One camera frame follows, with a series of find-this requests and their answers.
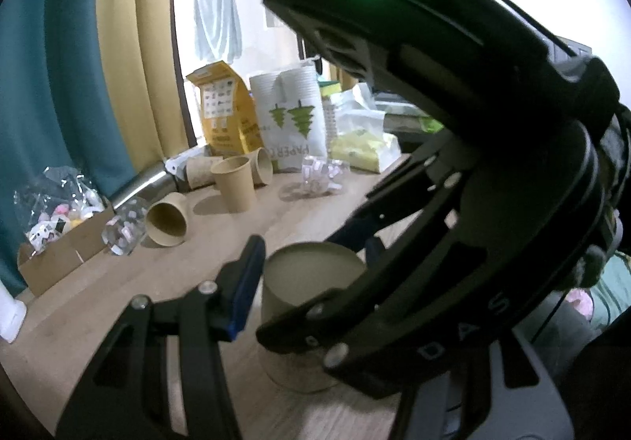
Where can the clear bag of toys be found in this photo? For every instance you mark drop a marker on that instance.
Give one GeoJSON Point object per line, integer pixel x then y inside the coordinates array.
{"type": "Point", "coordinates": [54, 203]}

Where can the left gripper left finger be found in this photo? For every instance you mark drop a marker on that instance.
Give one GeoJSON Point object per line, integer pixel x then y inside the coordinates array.
{"type": "Point", "coordinates": [123, 392]}

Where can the teal curtain left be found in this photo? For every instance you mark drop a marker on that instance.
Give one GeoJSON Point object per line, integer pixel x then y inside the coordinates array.
{"type": "Point", "coordinates": [55, 108]}

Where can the brown cup at back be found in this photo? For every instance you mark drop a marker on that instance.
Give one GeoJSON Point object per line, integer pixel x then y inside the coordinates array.
{"type": "Point", "coordinates": [198, 171]}

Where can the small clear packet left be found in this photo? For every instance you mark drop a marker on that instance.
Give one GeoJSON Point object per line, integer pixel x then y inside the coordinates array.
{"type": "Point", "coordinates": [127, 228]}

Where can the hanging blue towel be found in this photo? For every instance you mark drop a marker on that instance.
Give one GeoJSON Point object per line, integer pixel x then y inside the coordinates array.
{"type": "Point", "coordinates": [218, 31]}

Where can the brown cardboard box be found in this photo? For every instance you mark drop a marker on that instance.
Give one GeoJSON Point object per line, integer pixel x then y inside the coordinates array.
{"type": "Point", "coordinates": [44, 270]}

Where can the mustard curtain left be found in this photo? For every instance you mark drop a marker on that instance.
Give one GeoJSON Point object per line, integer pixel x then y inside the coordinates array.
{"type": "Point", "coordinates": [137, 43]}

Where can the brown cup lying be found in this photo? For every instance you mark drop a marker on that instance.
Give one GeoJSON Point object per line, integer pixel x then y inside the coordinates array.
{"type": "Point", "coordinates": [261, 166]}
{"type": "Point", "coordinates": [168, 220]}

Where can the yellow tissue pack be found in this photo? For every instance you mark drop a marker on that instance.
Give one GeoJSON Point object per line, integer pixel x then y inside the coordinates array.
{"type": "Point", "coordinates": [366, 151]}

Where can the white paper cup pack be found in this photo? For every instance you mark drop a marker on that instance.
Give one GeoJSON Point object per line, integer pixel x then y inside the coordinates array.
{"type": "Point", "coordinates": [290, 115]}

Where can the white perforated basket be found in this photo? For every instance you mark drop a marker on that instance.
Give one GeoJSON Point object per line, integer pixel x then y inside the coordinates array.
{"type": "Point", "coordinates": [330, 111]}

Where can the brown cup lying behind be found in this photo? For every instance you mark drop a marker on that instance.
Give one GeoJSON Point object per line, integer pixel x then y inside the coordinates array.
{"type": "Point", "coordinates": [261, 166]}

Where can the white plastic bag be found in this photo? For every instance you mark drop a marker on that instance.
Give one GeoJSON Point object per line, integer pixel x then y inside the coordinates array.
{"type": "Point", "coordinates": [355, 109]}

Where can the yellow paper bag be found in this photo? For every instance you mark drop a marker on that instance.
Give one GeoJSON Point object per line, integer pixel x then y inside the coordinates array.
{"type": "Point", "coordinates": [228, 115]}

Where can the yellow green sponge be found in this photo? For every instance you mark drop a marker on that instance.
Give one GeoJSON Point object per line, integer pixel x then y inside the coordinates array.
{"type": "Point", "coordinates": [328, 88]}

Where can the green plastic bag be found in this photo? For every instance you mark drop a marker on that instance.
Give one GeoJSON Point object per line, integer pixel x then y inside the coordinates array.
{"type": "Point", "coordinates": [430, 125]}

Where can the patterned brown paper cup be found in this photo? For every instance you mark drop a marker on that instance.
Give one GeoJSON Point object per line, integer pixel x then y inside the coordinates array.
{"type": "Point", "coordinates": [292, 276]}

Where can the brown cup lying left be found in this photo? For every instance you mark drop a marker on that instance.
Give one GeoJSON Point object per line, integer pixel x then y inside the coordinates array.
{"type": "Point", "coordinates": [168, 220]}

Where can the upright plain brown cup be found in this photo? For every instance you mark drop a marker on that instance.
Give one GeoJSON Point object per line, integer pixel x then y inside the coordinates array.
{"type": "Point", "coordinates": [234, 180]}

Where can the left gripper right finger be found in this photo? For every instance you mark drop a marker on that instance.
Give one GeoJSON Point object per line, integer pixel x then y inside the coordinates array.
{"type": "Point", "coordinates": [444, 339]}

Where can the steel thermos bottle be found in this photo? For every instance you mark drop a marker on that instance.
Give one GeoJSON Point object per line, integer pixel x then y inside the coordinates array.
{"type": "Point", "coordinates": [151, 185]}

